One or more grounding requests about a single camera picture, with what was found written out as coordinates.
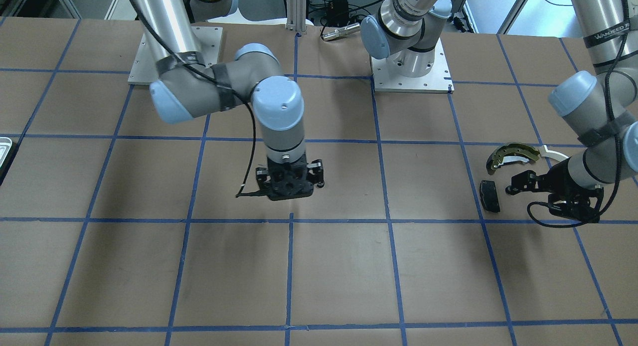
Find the aluminium frame post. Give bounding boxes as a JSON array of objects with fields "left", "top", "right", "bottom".
[{"left": 285, "top": 0, "right": 307, "bottom": 35}]

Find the silver ribbed metal tray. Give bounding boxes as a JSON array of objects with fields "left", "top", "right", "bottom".
[{"left": 0, "top": 136, "right": 14, "bottom": 170}]

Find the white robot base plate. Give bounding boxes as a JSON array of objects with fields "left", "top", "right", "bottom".
[{"left": 128, "top": 26, "right": 223, "bottom": 86}]

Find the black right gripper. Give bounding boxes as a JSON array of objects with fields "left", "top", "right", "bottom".
[{"left": 255, "top": 155, "right": 325, "bottom": 201}]

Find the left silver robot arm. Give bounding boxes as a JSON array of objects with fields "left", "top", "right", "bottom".
[{"left": 505, "top": 0, "right": 638, "bottom": 227}]

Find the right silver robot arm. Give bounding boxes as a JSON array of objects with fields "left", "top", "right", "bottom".
[{"left": 129, "top": 0, "right": 325, "bottom": 201}]

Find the black brake pad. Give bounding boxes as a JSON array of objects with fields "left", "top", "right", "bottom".
[{"left": 479, "top": 180, "right": 501, "bottom": 213}]

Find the olive brake shoe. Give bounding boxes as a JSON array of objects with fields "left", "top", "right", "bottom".
[{"left": 485, "top": 142, "right": 540, "bottom": 175}]

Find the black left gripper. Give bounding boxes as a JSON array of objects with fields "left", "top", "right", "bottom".
[{"left": 506, "top": 160, "right": 604, "bottom": 223}]

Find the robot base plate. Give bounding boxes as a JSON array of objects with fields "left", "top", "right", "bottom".
[{"left": 370, "top": 39, "right": 455, "bottom": 94}]

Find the white curved plastic bracket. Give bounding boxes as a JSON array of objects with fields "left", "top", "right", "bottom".
[{"left": 538, "top": 145, "right": 569, "bottom": 162}]

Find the silver cylinder tool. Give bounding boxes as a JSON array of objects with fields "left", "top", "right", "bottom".
[{"left": 321, "top": 23, "right": 361, "bottom": 42}]

